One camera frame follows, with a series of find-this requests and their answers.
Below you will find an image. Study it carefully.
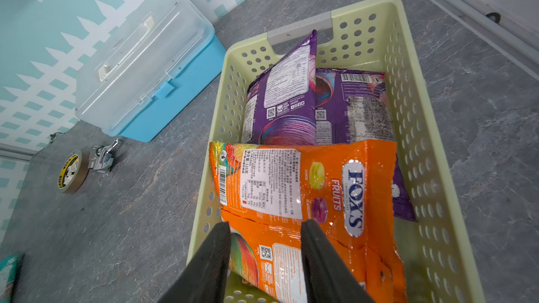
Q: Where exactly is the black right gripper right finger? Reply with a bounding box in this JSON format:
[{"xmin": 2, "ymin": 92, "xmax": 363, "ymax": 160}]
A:
[{"xmin": 300, "ymin": 220, "xmax": 373, "ymax": 302}]

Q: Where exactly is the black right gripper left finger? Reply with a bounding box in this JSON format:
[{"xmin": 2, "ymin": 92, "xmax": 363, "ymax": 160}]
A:
[{"xmin": 159, "ymin": 222, "xmax": 231, "ymax": 302}]

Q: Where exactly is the orange Fox's candy bag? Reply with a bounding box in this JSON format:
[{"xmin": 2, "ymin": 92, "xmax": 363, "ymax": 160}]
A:
[{"xmin": 209, "ymin": 140, "xmax": 397, "ymax": 253}]

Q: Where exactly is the purple candy bag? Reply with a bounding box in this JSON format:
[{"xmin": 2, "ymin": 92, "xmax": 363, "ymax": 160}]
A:
[
  {"xmin": 241, "ymin": 29, "xmax": 317, "ymax": 146},
  {"xmin": 314, "ymin": 66, "xmax": 418, "ymax": 222}
]

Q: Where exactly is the green perforated plastic basket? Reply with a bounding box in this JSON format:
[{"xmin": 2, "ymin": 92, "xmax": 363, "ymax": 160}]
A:
[{"xmin": 209, "ymin": 0, "xmax": 485, "ymax": 302}]

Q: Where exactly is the silver metal faucet valve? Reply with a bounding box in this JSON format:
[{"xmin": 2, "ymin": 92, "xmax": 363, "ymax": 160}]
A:
[{"xmin": 88, "ymin": 138, "xmax": 123, "ymax": 173}]

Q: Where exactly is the brown tape roll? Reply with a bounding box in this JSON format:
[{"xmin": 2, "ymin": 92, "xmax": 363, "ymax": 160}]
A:
[{"xmin": 57, "ymin": 150, "xmax": 89, "ymax": 194}]

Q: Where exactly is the teal candy bag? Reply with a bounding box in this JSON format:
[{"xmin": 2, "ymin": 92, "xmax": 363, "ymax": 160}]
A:
[{"xmin": 0, "ymin": 254, "xmax": 23, "ymax": 303}]

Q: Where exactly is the blue box clear lid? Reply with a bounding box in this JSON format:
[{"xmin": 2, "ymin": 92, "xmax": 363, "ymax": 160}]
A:
[{"xmin": 74, "ymin": 0, "xmax": 226, "ymax": 143}]

